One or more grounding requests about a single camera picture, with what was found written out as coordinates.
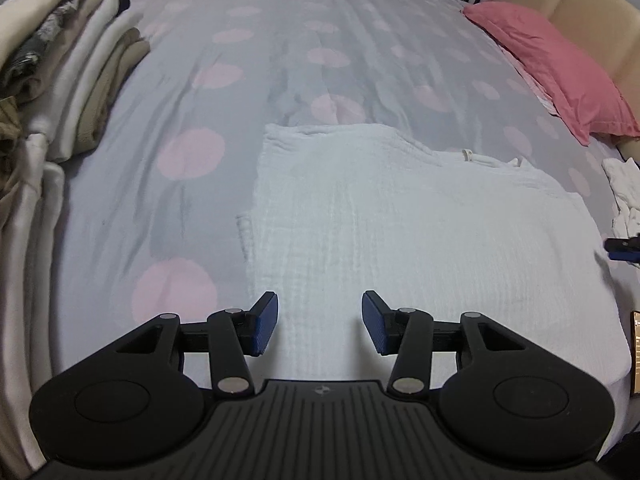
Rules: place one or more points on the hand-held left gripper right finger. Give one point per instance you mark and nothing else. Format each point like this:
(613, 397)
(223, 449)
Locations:
(376, 322)

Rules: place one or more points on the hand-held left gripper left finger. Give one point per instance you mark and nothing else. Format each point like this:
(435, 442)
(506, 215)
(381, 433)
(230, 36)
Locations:
(265, 322)

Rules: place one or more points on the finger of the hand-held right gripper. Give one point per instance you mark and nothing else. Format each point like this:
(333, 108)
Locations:
(622, 249)

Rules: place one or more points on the white crinkled garment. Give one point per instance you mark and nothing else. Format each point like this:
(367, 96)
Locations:
(625, 195)
(400, 220)

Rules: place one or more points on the stack of folded clothes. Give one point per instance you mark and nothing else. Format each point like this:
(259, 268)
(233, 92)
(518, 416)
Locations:
(60, 85)

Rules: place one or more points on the light pink pillow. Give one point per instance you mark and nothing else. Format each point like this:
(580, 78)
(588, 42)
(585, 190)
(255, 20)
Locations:
(542, 101)

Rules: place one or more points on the grey polka dot bed sheet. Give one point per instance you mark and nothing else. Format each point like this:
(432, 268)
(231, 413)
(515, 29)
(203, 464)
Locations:
(250, 85)

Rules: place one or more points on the beige padded headboard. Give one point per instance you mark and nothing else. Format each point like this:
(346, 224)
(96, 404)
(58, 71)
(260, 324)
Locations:
(590, 5)

